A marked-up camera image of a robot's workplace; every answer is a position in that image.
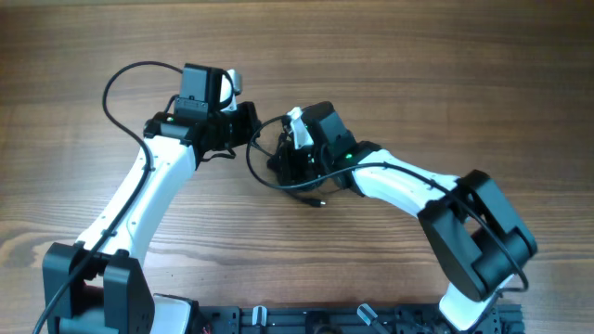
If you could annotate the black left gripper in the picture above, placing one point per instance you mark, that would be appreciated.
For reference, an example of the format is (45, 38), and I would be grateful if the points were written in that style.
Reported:
(248, 112)

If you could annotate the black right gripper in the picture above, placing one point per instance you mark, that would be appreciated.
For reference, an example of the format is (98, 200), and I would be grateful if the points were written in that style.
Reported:
(290, 167)

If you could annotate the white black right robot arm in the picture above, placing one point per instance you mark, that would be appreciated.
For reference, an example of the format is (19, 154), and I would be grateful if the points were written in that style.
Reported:
(478, 238)

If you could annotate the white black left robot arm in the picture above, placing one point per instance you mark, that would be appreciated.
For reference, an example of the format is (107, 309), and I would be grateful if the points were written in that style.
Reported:
(97, 284)

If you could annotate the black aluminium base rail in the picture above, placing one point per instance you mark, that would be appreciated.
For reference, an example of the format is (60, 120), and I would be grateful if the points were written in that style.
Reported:
(401, 319)

